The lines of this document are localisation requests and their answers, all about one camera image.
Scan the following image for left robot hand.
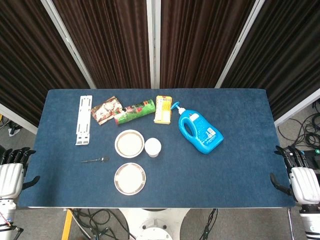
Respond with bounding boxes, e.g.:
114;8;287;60
0;146;41;200

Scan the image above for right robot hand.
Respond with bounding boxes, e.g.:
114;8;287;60
269;145;320;204

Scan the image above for metal spoon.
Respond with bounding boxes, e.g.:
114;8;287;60
80;156;110;164

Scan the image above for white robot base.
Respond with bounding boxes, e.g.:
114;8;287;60
118;207;191;240

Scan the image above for metal bowl with white granules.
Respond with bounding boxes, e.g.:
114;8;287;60
114;129;146;159

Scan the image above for white paper cup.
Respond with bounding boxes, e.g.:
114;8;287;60
144;137;162;159

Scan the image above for black device with coloured labels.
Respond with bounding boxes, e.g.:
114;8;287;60
301;148;320;171

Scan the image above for yellow bar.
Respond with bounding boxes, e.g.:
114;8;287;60
61;209;73;240

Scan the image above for blue table mat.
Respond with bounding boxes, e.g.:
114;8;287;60
17;88;297;209

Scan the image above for blue detergent bottle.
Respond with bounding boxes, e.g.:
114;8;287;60
170;101;224;155

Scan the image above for red snack bag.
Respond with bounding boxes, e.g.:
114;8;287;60
90;96;124;126

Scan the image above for dark brown curtain panel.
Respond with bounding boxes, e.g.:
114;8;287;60
159;0;256;89
221;0;320;121
52;0;152;90
0;0;91;126

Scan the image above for round metal plate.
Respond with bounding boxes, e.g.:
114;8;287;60
114;162;147;196

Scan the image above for green cylindrical snack can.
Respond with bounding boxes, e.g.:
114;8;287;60
114;99;156;126

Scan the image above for yellow carton box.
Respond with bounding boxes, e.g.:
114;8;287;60
153;95;173;125

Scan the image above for black floor cable bundle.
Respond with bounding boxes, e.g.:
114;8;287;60
278;99;320;151

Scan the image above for white partition rail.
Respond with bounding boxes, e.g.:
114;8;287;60
0;103;38;135
273;88;320;127

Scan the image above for black cable bundle under table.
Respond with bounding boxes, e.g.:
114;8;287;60
69;208;136;240

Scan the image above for white plastic bracket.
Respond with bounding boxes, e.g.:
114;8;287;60
75;95;93;146

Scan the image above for black hanging cable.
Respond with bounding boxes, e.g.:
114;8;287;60
199;208;218;240

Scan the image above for white partition post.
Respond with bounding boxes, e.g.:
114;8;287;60
146;0;162;90
214;0;266;89
41;0;97;90

